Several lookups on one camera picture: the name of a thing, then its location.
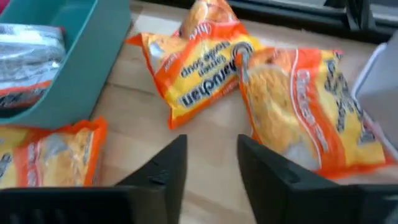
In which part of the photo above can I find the silver red snack packet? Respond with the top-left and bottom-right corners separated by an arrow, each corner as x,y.
0,23 -> 67,114

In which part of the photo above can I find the teal plastic bin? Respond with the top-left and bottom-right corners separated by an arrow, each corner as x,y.
0,0 -> 132,131

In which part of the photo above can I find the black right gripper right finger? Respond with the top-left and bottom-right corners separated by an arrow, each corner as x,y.
238,134 -> 398,224

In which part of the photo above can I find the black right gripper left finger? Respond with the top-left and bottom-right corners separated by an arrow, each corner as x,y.
0,134 -> 188,224

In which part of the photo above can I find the orange Maruchan noodle pack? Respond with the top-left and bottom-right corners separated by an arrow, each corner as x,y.
235,47 -> 397,180
0,117 -> 109,190
125,0 -> 265,131

